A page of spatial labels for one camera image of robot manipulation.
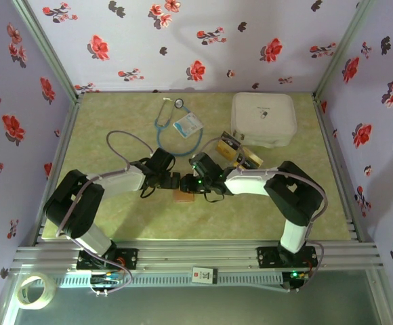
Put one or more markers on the white and blue packet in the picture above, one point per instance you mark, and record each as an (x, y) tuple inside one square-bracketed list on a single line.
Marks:
[(188, 125)]

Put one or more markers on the clear tape roll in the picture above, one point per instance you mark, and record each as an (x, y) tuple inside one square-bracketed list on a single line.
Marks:
[(35, 306)]

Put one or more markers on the white zippered pouch case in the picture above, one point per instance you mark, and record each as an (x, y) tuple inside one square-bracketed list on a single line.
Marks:
[(264, 115)]

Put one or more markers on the brown leather card holder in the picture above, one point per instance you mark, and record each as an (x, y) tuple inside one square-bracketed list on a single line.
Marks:
[(183, 197)]

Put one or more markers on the aluminium mounting rail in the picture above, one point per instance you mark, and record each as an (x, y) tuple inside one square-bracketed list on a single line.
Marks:
[(196, 254)]

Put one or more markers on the aluminium side rail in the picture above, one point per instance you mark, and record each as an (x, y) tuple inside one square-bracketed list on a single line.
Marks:
[(332, 142), (64, 135)]

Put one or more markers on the black credit card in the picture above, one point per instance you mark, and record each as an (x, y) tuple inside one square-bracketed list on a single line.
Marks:
[(230, 139)]

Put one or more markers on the blue stethoscope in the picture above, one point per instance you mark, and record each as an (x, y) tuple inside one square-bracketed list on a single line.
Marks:
[(179, 103)]

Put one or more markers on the aluminium corner post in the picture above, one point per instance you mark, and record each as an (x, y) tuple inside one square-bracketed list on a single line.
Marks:
[(49, 50), (341, 50)]

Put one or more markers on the red and white label tag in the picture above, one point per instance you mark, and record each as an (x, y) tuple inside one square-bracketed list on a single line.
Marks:
[(203, 275)]

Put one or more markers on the black controller with green light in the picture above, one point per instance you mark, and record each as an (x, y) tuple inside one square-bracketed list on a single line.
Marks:
[(296, 276)]

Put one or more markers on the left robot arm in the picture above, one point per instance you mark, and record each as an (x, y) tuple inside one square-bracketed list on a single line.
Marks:
[(122, 179)]

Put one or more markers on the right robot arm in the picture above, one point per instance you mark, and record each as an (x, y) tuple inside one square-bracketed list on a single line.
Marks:
[(247, 179)]

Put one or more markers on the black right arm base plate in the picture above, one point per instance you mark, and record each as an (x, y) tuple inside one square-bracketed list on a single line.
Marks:
[(267, 257)]

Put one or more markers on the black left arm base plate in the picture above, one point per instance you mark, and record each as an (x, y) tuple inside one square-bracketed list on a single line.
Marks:
[(128, 257)]

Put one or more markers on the green circuit board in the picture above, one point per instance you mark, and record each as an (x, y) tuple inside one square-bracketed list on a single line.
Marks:
[(106, 279)]

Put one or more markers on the yellow and black box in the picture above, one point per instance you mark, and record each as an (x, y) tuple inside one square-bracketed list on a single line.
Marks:
[(252, 159)]

